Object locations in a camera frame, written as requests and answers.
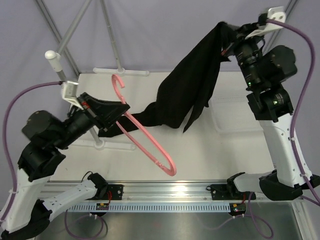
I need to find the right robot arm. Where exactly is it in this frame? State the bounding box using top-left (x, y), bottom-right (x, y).
top-left (221, 24), bottom-right (320, 201)

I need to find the pink plastic hanger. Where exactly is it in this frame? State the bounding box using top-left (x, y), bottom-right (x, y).
top-left (111, 74), bottom-right (177, 177)

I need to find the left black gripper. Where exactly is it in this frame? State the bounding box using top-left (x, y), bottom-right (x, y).
top-left (54, 91), bottom-right (131, 150)

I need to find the black shirt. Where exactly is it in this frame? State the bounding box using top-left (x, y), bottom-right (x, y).
top-left (97, 21), bottom-right (241, 138)

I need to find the white perforated plastic basket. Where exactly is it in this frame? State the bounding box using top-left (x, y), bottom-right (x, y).
top-left (209, 95), bottom-right (263, 134)

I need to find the silver white garment rack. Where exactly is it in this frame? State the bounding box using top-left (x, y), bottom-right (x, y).
top-left (44, 0), bottom-right (150, 151)

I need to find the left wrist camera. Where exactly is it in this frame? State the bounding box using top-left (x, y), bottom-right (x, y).
top-left (61, 80), bottom-right (83, 110)

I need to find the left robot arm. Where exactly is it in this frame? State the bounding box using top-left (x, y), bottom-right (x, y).
top-left (1, 93), bottom-right (129, 240)

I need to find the aluminium mounting rail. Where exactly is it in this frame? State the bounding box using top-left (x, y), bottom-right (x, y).
top-left (43, 181), bottom-right (301, 203)

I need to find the white slotted cable duct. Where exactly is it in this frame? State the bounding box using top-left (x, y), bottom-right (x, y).
top-left (68, 202), bottom-right (231, 213)

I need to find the aluminium frame post right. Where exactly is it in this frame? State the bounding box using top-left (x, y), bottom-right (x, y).
top-left (264, 0), bottom-right (299, 53)

